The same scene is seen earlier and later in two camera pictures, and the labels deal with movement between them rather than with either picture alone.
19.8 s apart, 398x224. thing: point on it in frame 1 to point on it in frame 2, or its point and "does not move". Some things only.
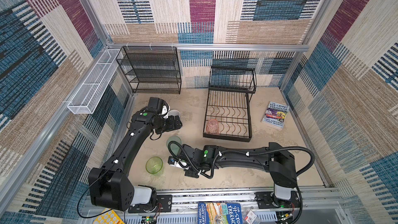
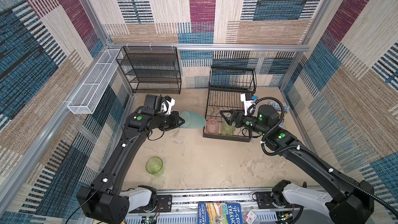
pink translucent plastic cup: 212,126 does not move
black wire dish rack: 228,113 does not move
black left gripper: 172,126 does not move
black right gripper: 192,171 to 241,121
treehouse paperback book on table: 274,115 does not move
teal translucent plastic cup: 174,148 to 192,120
